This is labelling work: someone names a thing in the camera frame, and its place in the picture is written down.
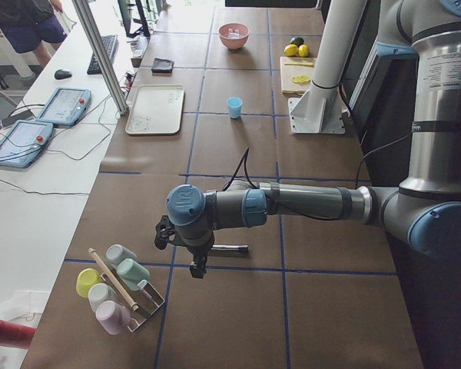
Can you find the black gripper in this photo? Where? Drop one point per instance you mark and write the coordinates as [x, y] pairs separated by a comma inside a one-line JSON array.
[[199, 250]]

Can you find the steel muddler black tip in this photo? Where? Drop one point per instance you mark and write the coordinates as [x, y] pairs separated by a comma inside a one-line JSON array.
[[227, 249]]

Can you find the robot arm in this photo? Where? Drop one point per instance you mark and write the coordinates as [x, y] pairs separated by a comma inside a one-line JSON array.
[[424, 210]]

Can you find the metal cup rack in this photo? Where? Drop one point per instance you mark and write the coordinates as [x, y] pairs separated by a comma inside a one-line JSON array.
[[148, 298]]

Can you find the mint green cup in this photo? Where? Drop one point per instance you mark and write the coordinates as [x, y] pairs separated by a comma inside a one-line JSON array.
[[132, 273]]

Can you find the grey cup upper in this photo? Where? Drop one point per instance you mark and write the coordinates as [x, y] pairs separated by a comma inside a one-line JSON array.
[[116, 253]]

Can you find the pink cup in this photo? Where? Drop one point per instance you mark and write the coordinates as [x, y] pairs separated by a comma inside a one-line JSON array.
[[113, 317]]

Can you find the white cup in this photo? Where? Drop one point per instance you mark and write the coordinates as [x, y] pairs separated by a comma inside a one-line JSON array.
[[100, 293]]

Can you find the yellow cup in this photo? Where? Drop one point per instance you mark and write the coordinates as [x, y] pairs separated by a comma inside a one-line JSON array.
[[86, 279]]

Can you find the blue plastic cup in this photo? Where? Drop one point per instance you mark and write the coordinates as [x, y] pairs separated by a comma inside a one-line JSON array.
[[234, 106]]

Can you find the wooden rack rod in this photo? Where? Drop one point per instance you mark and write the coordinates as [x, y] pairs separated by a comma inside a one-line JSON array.
[[114, 281]]

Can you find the cream bear tray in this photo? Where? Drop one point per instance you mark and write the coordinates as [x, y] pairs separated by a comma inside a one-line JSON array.
[[156, 110]]

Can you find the dark grey cloth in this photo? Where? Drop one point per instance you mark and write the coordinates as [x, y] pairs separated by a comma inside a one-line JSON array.
[[162, 66]]

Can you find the far teach pendant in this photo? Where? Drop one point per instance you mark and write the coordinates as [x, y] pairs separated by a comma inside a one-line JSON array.
[[65, 107]]

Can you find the teach pendant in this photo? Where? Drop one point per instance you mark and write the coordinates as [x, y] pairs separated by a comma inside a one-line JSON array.
[[65, 107], [24, 143]]

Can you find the red cylinder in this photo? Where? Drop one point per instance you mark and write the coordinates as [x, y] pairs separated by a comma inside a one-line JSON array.
[[15, 335]]

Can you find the lemon slices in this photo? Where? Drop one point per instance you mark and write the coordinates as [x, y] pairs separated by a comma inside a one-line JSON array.
[[300, 79]]

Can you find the near teach pendant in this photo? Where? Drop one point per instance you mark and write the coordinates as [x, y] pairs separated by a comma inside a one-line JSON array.
[[24, 143]]

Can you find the wooden cutting board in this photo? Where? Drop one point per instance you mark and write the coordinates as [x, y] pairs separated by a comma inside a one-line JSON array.
[[296, 74]]

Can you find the yellow plastic knife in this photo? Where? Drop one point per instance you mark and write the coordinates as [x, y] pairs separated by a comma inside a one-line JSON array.
[[304, 64]]

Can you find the pink bowl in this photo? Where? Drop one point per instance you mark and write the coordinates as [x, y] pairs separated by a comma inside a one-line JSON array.
[[234, 35]]

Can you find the yellow lemon left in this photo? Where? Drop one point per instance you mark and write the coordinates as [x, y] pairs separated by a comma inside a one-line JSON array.
[[291, 50]]

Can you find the yellow lemon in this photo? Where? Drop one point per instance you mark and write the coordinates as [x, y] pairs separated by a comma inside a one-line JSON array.
[[303, 51], [291, 50]]

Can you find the black computer mouse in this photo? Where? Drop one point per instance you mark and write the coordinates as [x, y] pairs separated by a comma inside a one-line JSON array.
[[62, 74]]

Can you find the yellow lemon right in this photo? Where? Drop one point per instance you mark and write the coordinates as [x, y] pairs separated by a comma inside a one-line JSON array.
[[303, 51]]

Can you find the black monitor stand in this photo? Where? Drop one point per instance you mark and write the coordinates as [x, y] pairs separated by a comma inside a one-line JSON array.
[[136, 16]]

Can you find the green lime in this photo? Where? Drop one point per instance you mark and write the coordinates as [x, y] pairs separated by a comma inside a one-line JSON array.
[[298, 41]]

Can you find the person in purple shorts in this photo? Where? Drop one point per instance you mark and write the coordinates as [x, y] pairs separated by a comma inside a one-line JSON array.
[[28, 25]]

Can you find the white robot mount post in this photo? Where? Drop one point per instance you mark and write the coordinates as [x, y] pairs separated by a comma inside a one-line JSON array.
[[319, 110]]

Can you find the aluminium frame post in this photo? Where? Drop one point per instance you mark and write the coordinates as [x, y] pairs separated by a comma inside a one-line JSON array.
[[87, 21]]

